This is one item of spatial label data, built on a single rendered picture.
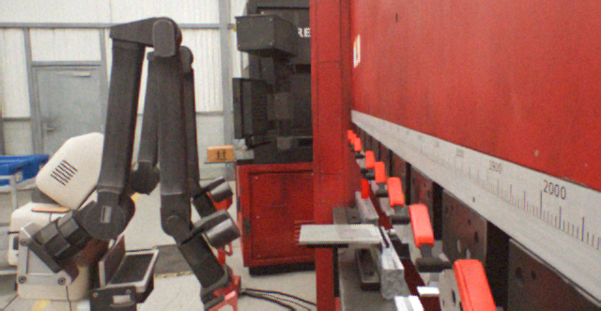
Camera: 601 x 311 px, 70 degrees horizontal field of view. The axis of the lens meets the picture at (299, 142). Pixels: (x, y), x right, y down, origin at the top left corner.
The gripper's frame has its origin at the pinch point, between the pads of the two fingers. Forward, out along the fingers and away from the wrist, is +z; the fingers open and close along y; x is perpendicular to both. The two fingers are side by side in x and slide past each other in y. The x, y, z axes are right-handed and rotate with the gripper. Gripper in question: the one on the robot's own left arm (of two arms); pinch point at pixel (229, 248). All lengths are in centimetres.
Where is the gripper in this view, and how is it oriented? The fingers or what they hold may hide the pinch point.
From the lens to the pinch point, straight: 142.9
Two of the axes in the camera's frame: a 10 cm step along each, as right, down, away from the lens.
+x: -8.6, 4.9, -1.2
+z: 4.7, 8.7, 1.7
